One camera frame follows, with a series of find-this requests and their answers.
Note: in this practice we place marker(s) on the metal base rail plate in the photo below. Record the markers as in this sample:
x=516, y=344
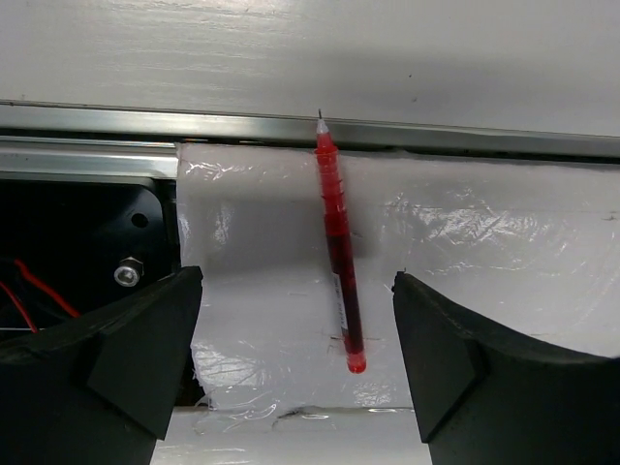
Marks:
x=521, y=227

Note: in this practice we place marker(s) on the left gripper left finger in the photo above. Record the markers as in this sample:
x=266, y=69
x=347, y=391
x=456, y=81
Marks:
x=100, y=389

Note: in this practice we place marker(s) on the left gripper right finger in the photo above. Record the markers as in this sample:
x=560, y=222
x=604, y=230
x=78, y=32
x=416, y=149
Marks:
x=484, y=393

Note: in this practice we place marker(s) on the red pen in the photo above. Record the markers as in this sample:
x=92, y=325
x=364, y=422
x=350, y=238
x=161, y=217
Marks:
x=339, y=246

